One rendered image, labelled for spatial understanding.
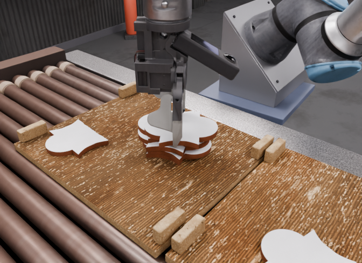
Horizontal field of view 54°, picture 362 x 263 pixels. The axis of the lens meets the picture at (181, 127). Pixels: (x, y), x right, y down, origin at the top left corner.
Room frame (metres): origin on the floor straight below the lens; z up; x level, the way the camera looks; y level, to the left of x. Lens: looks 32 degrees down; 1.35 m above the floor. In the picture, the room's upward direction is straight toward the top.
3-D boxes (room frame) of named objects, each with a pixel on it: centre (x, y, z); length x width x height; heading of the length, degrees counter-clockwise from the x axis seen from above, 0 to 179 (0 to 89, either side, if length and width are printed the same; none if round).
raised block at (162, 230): (0.37, 0.02, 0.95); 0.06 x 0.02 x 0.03; 139
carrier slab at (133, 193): (0.60, 0.08, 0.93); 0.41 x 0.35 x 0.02; 49
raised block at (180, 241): (0.35, -0.01, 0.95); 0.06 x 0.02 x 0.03; 140
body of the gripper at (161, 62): (0.56, 0.03, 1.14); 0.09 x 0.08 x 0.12; 86
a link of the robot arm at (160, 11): (0.56, 0.02, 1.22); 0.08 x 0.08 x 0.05
